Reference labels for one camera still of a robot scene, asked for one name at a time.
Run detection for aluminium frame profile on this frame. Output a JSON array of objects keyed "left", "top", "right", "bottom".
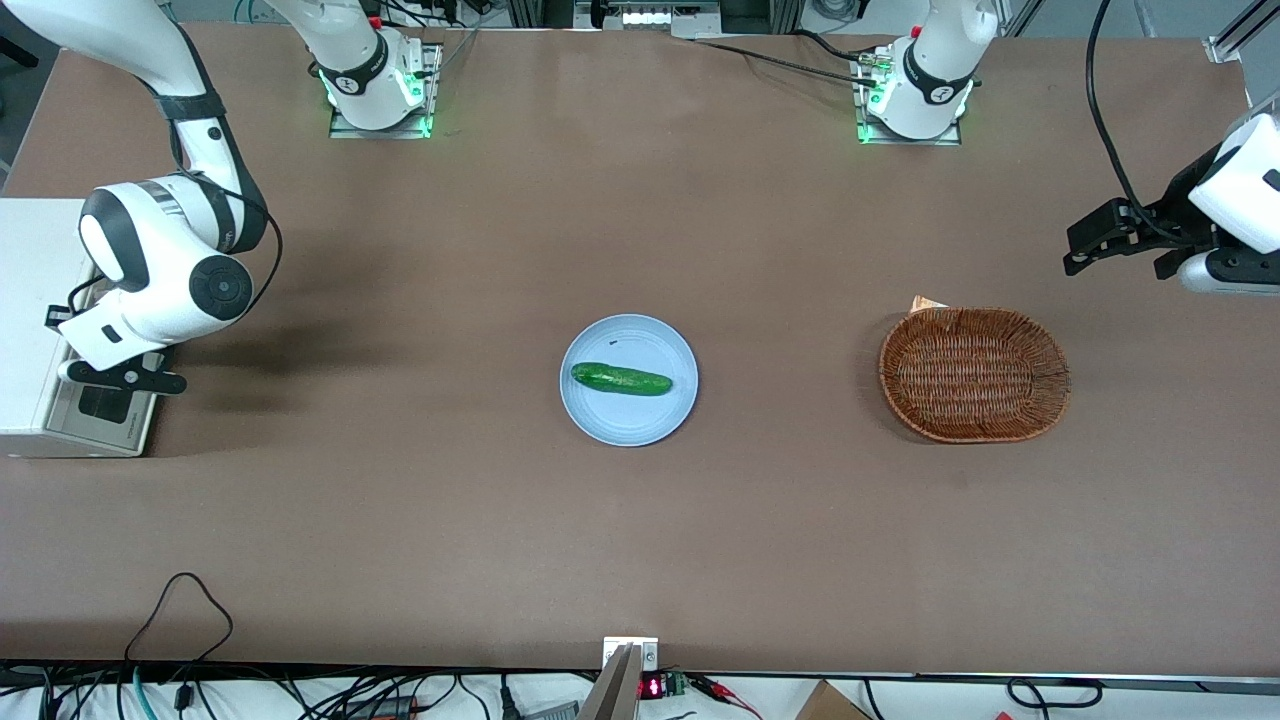
[{"left": 1204, "top": 0, "right": 1280, "bottom": 67}]

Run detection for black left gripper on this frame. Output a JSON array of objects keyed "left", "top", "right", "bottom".
[{"left": 1063, "top": 145, "right": 1227, "bottom": 282}]

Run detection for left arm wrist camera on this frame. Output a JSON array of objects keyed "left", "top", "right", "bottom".
[{"left": 1177, "top": 248, "right": 1280, "bottom": 298}]

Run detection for short black table cable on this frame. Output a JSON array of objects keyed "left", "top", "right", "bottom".
[{"left": 793, "top": 28, "right": 866, "bottom": 63}]

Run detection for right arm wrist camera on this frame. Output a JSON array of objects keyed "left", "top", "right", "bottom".
[{"left": 57, "top": 358, "right": 189, "bottom": 397}]

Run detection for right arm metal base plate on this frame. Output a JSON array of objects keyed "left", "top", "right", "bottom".
[{"left": 328, "top": 40, "right": 444, "bottom": 140}]

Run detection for grey camera pole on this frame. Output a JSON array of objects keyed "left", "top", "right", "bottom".
[{"left": 577, "top": 645, "right": 643, "bottom": 720}]

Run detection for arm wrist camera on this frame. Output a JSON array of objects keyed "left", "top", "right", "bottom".
[
  {"left": 57, "top": 358, "right": 189, "bottom": 397},
  {"left": 1177, "top": 248, "right": 1280, "bottom": 298}
]

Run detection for white toaster oven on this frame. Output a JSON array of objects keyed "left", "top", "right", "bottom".
[{"left": 0, "top": 197, "right": 173, "bottom": 460}]

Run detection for green cucumber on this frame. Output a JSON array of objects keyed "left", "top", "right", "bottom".
[{"left": 570, "top": 362, "right": 674, "bottom": 397}]

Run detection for brown oval wicker basket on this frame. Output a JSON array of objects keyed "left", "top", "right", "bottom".
[{"left": 878, "top": 306, "right": 1072, "bottom": 444}]

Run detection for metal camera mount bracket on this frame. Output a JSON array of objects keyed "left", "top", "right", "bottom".
[{"left": 601, "top": 636, "right": 661, "bottom": 673}]

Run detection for light blue round plate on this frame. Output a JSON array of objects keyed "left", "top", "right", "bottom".
[{"left": 559, "top": 314, "right": 699, "bottom": 447}]

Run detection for thin black looped cable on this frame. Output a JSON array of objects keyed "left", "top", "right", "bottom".
[{"left": 123, "top": 571, "right": 235, "bottom": 669}]

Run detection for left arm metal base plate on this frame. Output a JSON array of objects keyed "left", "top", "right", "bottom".
[{"left": 853, "top": 48, "right": 964, "bottom": 147}]

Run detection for black coiled floor cable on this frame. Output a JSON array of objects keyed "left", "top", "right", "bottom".
[{"left": 1004, "top": 677, "right": 1104, "bottom": 710}]

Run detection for metal equipment box with lights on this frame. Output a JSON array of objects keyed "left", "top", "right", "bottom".
[{"left": 575, "top": 0, "right": 723, "bottom": 40}]

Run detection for long black table cable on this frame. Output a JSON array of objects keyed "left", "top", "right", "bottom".
[{"left": 690, "top": 38, "right": 881, "bottom": 89}]

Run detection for grey glass oven door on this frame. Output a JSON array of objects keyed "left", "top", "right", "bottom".
[{"left": 40, "top": 345, "right": 173, "bottom": 460}]

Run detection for red clip lead wires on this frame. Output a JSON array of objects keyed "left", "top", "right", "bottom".
[{"left": 688, "top": 674, "right": 763, "bottom": 720}]

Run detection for brown cardboard box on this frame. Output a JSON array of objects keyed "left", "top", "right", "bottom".
[{"left": 794, "top": 680, "right": 873, "bottom": 720}]

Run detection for black left arm wrist cable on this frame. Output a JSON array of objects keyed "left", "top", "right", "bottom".
[{"left": 1085, "top": 0, "right": 1186, "bottom": 246}]

